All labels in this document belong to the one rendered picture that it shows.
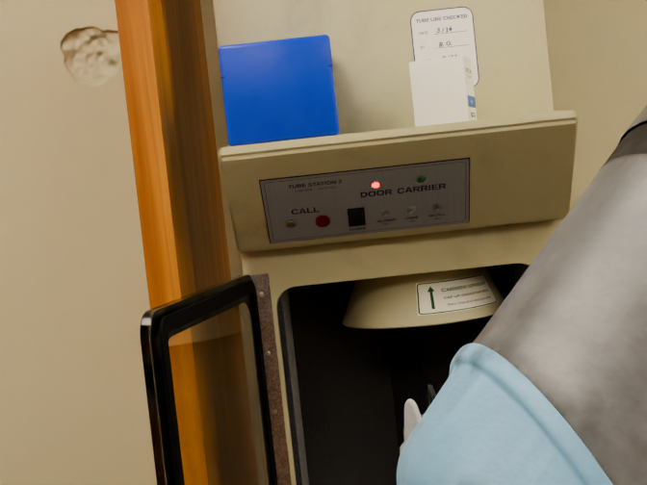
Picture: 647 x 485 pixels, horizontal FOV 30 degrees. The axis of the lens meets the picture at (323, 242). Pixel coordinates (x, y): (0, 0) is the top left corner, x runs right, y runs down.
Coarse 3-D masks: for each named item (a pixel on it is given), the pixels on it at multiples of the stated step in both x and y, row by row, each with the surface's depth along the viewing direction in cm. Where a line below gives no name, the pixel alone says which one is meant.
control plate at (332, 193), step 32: (448, 160) 109; (288, 192) 110; (320, 192) 111; (352, 192) 111; (384, 192) 111; (416, 192) 112; (448, 192) 112; (384, 224) 115; (416, 224) 115; (448, 224) 115
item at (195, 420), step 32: (224, 320) 106; (192, 352) 96; (224, 352) 105; (192, 384) 96; (224, 384) 104; (256, 384) 115; (192, 416) 95; (224, 416) 104; (256, 416) 114; (160, 448) 88; (192, 448) 94; (224, 448) 103; (256, 448) 112; (160, 480) 88; (192, 480) 94; (224, 480) 102; (256, 480) 111
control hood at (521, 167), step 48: (288, 144) 107; (336, 144) 107; (384, 144) 107; (432, 144) 107; (480, 144) 108; (528, 144) 108; (240, 192) 110; (480, 192) 112; (528, 192) 113; (240, 240) 115; (336, 240) 116
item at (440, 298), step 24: (360, 288) 126; (384, 288) 123; (408, 288) 122; (432, 288) 121; (456, 288) 122; (480, 288) 124; (360, 312) 124; (384, 312) 122; (408, 312) 121; (432, 312) 121; (456, 312) 121; (480, 312) 122
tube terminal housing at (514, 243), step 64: (256, 0) 117; (320, 0) 117; (384, 0) 117; (448, 0) 117; (512, 0) 117; (384, 64) 118; (512, 64) 118; (384, 128) 118; (256, 256) 119; (320, 256) 119; (384, 256) 119; (448, 256) 119; (512, 256) 119
